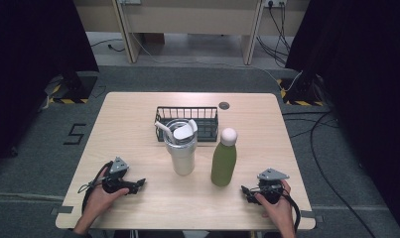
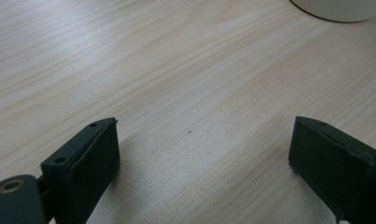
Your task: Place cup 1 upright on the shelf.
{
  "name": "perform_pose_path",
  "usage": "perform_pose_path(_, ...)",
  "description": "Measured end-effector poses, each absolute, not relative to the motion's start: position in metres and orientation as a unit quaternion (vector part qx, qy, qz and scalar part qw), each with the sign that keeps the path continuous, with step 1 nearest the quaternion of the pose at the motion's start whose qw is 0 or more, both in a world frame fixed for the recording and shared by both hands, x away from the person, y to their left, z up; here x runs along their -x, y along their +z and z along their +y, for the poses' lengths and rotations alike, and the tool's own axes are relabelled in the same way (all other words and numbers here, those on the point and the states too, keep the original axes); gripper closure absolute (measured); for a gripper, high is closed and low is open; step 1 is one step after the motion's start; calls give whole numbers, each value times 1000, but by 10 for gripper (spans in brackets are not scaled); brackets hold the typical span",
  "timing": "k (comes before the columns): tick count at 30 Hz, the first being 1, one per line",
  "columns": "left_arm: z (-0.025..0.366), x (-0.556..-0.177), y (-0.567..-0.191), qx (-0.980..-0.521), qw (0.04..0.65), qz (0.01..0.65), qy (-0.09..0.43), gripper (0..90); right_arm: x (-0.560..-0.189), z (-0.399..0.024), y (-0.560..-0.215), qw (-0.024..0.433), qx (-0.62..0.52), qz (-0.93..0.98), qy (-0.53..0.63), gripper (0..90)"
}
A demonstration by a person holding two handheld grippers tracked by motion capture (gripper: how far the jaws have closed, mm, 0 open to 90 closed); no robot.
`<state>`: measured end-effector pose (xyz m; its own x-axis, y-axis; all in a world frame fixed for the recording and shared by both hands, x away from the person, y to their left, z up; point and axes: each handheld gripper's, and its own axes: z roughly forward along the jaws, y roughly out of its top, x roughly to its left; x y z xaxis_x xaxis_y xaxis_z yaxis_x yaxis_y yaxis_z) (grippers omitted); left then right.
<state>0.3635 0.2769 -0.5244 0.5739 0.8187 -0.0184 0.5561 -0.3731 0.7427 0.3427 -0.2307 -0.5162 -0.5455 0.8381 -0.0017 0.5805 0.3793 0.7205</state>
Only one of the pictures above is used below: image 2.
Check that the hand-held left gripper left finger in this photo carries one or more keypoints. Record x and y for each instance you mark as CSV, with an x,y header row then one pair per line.
x,y
83,174

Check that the cream round container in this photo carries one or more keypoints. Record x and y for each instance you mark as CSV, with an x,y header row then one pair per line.
x,y
341,9

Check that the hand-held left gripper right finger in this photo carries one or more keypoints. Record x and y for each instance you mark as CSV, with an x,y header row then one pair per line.
x,y
338,168

